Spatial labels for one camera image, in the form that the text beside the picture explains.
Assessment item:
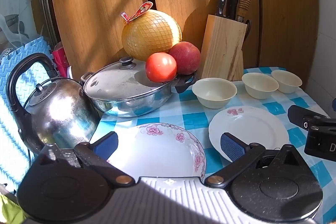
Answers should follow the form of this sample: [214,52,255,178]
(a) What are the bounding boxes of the blue foam mat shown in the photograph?
[0,36,57,193]

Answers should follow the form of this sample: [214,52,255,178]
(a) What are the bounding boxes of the steel pot lid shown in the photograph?
[83,57,181,102]

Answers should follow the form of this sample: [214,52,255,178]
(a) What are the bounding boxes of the blue white checked tablecloth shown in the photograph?
[89,67,334,224]

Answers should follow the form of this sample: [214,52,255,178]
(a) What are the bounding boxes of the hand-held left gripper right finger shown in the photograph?
[205,132,306,189]

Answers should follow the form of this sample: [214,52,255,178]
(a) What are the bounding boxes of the pink floral rimmed plate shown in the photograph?
[105,123,206,184]

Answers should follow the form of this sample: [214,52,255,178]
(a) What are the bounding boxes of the white plate with small flower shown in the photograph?
[209,106,289,163]

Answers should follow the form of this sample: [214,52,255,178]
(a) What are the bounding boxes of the wooden handle knife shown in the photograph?
[236,0,252,23]

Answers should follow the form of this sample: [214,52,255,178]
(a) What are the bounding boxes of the riveted black handle knife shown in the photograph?
[215,0,229,17]

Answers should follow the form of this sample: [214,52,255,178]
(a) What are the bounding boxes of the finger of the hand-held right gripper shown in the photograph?
[287,105,336,131]

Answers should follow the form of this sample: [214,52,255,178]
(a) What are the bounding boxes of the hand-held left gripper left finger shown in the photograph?
[39,132,135,186]

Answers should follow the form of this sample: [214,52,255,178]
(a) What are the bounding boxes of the cream plastic bowl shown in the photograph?
[192,77,237,109]
[271,70,303,94]
[242,72,279,100]

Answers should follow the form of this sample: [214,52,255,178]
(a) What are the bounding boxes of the red apple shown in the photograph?
[169,42,201,75]

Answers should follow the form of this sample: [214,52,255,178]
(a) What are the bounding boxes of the steel kettle with black handle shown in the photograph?
[6,53,101,153]

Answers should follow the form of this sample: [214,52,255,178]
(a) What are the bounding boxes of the red box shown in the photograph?
[51,42,70,77]

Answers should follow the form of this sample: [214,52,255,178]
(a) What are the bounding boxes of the frosted glass door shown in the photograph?
[0,0,50,56]

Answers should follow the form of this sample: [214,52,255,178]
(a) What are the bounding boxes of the wooden knife block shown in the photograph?
[201,14,248,82]

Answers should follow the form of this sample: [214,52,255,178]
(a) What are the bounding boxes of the red tomato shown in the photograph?
[145,52,177,83]

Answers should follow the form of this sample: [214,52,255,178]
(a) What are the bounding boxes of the black handle scissors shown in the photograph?
[240,19,252,50]

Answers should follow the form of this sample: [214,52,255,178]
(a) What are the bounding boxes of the steel pot with black handles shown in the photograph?
[80,72,197,118]

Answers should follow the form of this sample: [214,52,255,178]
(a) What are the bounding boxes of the green cloth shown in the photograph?
[0,194,25,224]

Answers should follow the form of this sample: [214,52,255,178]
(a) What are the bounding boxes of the pomelo in yellow net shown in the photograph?
[121,1,182,62]

